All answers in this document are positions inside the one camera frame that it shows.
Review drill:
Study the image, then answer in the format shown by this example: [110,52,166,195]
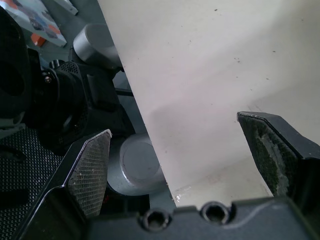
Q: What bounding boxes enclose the silver cylindrical robot joint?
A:
[106,133,169,196]
[71,23,125,70]

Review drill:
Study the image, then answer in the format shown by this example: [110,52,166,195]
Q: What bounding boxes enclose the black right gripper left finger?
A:
[14,129,112,240]

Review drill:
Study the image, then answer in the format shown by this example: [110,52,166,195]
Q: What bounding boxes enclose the black mesh robot panel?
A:
[0,127,66,240]

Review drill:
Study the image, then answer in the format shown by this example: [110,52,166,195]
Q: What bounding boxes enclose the printed picture board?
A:
[4,0,68,48]

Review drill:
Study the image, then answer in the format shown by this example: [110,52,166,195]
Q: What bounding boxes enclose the small orange box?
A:
[30,33,46,47]

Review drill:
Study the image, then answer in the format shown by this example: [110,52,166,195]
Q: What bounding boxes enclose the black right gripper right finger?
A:
[236,111,320,211]

